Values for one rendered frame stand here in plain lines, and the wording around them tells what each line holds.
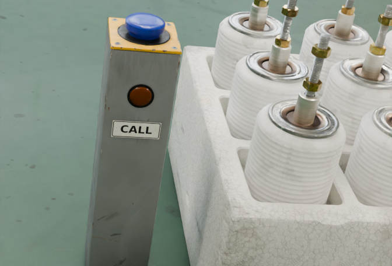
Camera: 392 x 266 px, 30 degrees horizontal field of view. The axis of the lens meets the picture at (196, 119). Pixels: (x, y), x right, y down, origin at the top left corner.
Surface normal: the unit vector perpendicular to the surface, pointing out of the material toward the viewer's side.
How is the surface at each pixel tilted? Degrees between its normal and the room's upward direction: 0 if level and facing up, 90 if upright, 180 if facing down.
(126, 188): 90
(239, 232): 90
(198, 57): 0
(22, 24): 0
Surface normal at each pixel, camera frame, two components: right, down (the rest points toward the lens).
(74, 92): 0.15, -0.85
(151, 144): 0.14, 0.52
